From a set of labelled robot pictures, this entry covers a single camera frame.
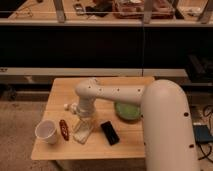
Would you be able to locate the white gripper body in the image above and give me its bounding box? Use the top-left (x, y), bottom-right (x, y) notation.
top-left (77, 98), bottom-right (95, 117)

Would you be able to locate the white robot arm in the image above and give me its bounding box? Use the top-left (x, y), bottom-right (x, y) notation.
top-left (75, 78), bottom-right (200, 171)

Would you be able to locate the green ceramic bowl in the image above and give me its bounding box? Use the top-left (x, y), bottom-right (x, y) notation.
top-left (114, 102), bottom-right (141, 121)

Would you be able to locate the white plastic bottle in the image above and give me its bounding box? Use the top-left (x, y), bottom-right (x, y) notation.
top-left (64, 103), bottom-right (77, 114)

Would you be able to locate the red brown snack bar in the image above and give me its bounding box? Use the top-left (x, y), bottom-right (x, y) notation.
top-left (59, 120), bottom-right (69, 141)

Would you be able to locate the black smartphone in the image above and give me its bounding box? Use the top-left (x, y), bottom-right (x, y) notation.
top-left (101, 121), bottom-right (120, 145)

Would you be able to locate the wooden table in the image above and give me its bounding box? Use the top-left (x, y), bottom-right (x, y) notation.
top-left (31, 78), bottom-right (145, 160)

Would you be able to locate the white paper cup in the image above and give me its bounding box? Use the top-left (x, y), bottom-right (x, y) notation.
top-left (35, 120), bottom-right (58, 144)

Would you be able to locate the wooden shelf with clutter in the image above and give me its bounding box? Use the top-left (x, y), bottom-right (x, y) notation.
top-left (0, 0), bottom-right (213, 27)

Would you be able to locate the dark blue floor box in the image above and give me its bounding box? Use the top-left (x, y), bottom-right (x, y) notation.
top-left (193, 125), bottom-right (213, 144)

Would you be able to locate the black box right background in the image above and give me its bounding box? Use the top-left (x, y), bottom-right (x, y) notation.
top-left (185, 55), bottom-right (213, 83)

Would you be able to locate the black floor cable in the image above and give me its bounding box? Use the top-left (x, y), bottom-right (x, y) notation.
top-left (196, 105), bottom-right (213, 164)

